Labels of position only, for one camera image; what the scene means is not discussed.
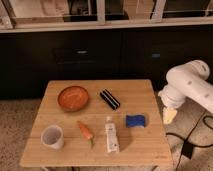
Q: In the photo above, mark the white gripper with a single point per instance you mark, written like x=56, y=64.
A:
x=171, y=98

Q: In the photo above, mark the white ceramic cup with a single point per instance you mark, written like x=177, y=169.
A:
x=53, y=137

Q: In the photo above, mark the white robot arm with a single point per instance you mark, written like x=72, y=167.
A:
x=188, y=80

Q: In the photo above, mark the blue sponge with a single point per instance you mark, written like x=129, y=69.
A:
x=135, y=120

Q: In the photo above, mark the white tube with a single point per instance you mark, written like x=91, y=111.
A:
x=111, y=134

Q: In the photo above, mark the orange toy carrot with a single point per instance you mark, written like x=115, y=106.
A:
x=86, y=132

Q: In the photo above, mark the wooden table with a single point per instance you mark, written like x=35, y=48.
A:
x=139, y=146

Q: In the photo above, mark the orange bowl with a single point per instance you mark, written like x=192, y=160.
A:
x=73, y=98

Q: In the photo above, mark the dark cabinet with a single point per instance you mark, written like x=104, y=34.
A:
x=28, y=61

